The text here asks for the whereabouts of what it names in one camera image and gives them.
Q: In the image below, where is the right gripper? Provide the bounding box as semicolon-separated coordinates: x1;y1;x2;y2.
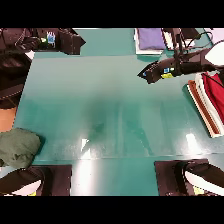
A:
137;58;175;85

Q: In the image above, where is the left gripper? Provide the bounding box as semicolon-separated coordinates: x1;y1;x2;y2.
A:
59;28;87;56

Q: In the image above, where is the white garment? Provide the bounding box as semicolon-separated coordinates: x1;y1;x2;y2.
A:
194;73;224;138
133;27;167;56

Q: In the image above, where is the purple garment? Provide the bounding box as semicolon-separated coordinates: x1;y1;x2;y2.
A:
136;27;167;51

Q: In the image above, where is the brown garment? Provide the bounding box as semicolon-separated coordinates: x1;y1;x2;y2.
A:
186;79;222;139

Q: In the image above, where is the red garment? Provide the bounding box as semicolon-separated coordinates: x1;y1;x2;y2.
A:
201;72;224;125

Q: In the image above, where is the green garment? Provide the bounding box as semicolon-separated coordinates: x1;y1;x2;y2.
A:
0;127;42;170

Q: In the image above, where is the black cable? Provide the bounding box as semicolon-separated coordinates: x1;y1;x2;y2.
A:
181;30;215;52

